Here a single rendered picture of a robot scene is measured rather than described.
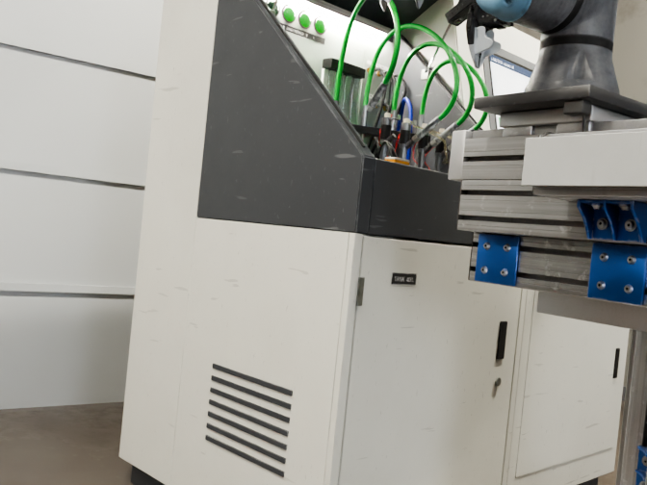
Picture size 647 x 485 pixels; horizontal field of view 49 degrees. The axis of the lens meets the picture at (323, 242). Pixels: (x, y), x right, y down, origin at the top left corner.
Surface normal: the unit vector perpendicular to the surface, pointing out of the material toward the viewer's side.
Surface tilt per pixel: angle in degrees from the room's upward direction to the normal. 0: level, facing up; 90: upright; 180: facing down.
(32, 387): 90
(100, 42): 90
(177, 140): 90
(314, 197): 90
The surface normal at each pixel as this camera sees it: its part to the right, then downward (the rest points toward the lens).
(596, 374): 0.69, 0.08
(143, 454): -0.72, -0.07
